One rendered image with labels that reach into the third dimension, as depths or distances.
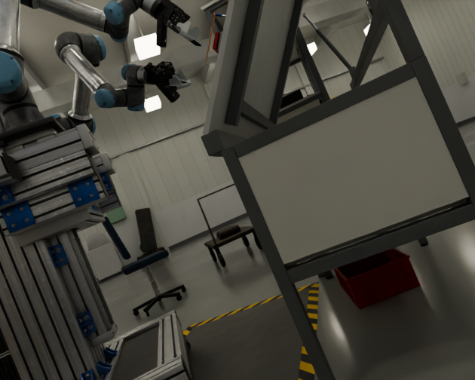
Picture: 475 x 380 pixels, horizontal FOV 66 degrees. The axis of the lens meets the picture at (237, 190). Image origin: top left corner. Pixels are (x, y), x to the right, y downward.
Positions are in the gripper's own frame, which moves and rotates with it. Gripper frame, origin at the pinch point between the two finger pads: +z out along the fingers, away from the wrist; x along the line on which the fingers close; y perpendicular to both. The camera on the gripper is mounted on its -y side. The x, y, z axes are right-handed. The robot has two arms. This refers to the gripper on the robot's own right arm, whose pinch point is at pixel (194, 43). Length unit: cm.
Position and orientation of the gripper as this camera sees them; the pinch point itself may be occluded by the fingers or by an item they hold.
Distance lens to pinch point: 151.2
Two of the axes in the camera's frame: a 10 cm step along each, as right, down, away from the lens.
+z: 7.8, 6.2, -1.2
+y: 5.8, -7.8, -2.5
